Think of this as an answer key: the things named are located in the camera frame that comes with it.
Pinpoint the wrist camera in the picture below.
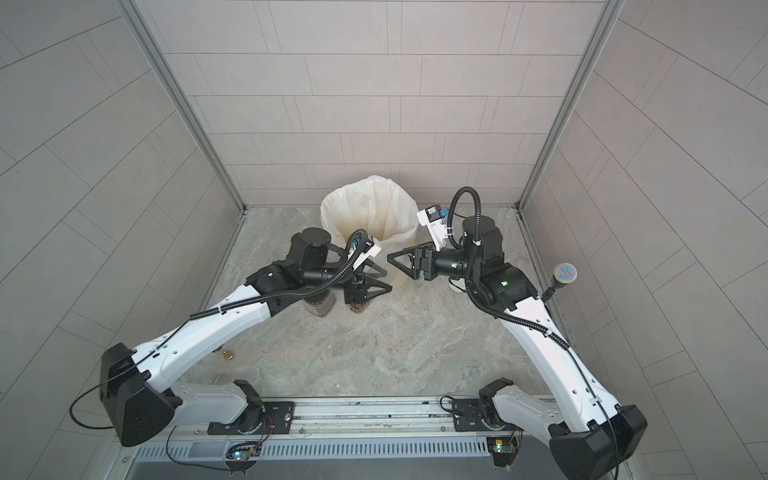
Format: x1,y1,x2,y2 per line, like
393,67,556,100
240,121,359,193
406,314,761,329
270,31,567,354
417,204,449,251
350,238,381,264

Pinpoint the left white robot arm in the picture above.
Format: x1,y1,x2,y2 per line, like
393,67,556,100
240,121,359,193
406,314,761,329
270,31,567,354
98,228,392,447

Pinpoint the black corrugated cable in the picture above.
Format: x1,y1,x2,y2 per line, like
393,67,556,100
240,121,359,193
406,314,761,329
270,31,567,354
188,229,370,320
446,186,571,349

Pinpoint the left circuit board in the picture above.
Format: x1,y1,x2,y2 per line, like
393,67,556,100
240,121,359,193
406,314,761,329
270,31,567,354
225,441,260,462

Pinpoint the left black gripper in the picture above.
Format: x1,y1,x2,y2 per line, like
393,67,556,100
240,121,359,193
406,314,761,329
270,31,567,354
301,259,391,304

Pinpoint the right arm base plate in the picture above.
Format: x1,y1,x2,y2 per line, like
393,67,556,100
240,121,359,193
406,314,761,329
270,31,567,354
440,396,521,432

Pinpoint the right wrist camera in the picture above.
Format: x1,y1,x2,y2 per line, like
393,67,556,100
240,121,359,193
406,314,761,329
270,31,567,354
417,204,449,251

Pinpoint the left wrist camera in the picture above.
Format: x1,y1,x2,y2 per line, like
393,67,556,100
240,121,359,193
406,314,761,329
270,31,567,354
350,238,381,264

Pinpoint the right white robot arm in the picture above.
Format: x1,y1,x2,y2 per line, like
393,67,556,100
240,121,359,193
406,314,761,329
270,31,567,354
388,205,648,479

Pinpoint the right circuit board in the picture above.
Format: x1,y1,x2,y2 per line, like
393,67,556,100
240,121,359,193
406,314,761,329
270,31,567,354
486,436,520,468

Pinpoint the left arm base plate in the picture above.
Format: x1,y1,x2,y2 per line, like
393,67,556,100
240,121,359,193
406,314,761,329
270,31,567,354
207,401,296,436

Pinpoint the small frosted lid jar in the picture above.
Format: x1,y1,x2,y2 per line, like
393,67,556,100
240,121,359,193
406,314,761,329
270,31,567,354
349,302,370,314

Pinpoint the white trash bag liner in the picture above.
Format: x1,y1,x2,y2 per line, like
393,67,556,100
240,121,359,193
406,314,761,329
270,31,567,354
320,175,419,253

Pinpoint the beige ribbed trash bin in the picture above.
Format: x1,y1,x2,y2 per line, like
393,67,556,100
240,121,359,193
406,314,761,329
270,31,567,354
377,253,413,289

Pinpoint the right black corrugated cable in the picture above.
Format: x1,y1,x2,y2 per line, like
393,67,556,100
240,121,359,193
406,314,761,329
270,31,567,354
446,186,571,349

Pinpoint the left black corrugated cable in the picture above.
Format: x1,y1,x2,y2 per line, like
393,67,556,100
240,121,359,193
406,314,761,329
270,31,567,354
188,229,370,320

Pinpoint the circuit board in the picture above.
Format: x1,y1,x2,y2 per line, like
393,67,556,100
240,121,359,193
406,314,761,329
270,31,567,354
225,441,260,462
486,436,520,468

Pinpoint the white jar lid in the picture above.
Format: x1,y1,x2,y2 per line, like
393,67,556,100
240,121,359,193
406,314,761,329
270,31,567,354
448,278,466,293

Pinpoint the aluminium mounting rail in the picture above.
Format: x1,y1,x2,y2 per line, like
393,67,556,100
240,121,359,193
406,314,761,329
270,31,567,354
116,392,622,442

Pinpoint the black lid glass jar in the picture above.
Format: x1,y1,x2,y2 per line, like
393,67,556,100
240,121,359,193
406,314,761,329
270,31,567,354
303,290,336,317

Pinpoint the round knob on stalk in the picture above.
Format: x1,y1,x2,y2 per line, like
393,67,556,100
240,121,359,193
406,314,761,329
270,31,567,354
541,262,578,302

